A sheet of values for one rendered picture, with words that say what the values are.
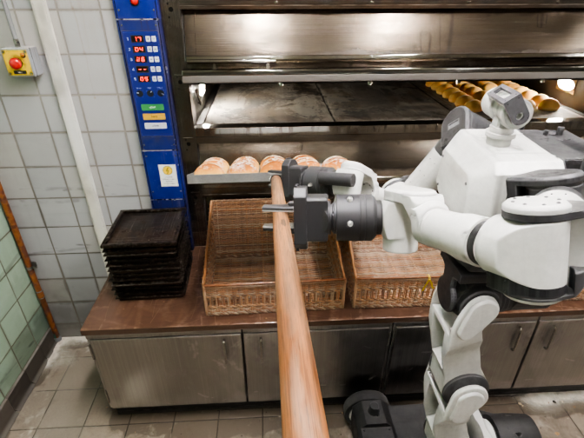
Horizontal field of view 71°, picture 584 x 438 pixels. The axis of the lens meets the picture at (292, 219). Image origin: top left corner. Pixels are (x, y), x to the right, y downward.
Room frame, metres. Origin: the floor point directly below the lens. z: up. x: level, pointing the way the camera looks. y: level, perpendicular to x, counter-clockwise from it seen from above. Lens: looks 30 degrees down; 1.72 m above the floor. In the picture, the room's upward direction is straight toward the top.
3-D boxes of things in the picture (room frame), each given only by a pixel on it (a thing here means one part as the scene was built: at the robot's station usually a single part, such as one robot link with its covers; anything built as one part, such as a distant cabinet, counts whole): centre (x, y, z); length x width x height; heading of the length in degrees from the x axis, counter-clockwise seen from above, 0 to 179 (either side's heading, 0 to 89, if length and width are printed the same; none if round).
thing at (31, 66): (1.63, 1.01, 1.46); 0.10 x 0.07 x 0.10; 93
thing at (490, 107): (0.89, -0.46, 1.47); 0.10 x 0.07 x 0.09; 179
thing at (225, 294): (1.46, 0.08, 0.72); 0.56 x 0.49 x 0.28; 94
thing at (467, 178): (0.89, -0.53, 1.27); 0.34 x 0.30 x 0.36; 179
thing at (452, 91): (2.24, -1.04, 1.21); 0.61 x 0.48 x 0.06; 3
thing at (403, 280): (1.50, -0.51, 0.72); 0.56 x 0.49 x 0.28; 92
